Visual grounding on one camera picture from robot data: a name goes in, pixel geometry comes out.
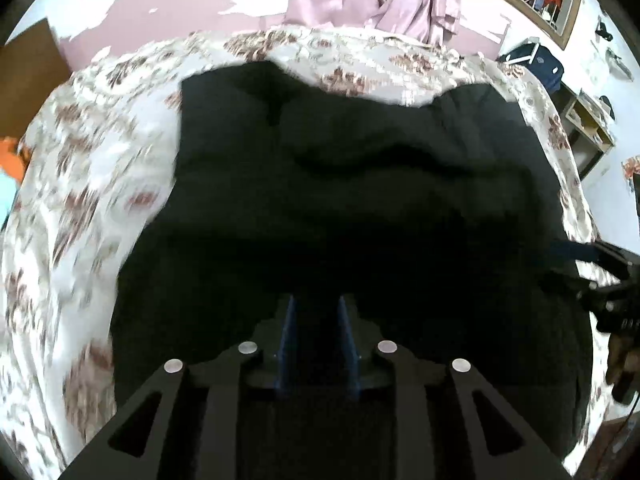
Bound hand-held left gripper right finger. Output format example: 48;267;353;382
337;295;573;480

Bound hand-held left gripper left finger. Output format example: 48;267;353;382
60;295;301;480

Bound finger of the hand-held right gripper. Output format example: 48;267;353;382
542;272;603;307
550;240;640;281

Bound black jacket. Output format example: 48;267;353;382
110;62;596;480

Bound person's right hand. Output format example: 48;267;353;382
605;332;640;406

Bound wooden shelf unit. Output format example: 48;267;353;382
555;82;616;181

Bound stack of papers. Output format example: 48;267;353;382
577;90;614;122

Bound navy backpack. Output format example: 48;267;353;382
497;42;566;93

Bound floral satin bedspread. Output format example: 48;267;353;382
0;27;608;480

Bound orange blue brown garment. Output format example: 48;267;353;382
0;136;31;226

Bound wooden headboard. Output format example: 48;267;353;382
0;17;71;141

